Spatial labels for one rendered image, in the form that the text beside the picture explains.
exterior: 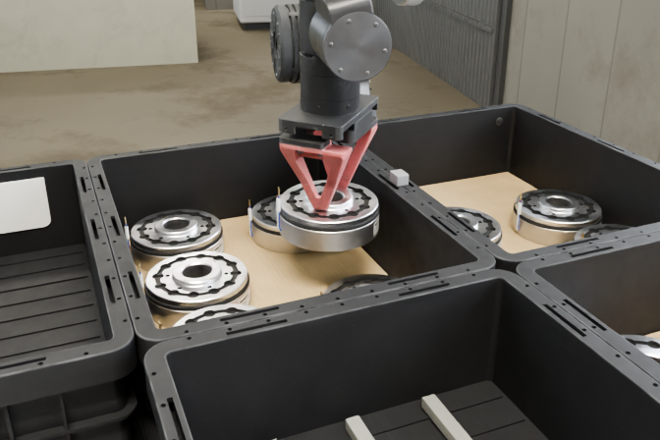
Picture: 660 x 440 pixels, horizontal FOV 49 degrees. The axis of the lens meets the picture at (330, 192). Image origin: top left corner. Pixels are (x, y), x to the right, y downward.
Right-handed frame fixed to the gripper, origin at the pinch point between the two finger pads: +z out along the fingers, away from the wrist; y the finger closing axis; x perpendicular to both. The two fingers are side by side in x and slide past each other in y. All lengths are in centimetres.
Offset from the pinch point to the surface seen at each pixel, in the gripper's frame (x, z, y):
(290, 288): 3.0, 10.2, -3.5
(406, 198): -7.5, 0.2, 2.0
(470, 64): 64, 83, 368
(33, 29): 359, 78, 318
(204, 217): 17.1, 7.5, 2.6
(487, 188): -10.4, 10.9, 31.7
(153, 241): 19.0, 7.3, -4.8
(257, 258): 9.2, 10.4, 0.8
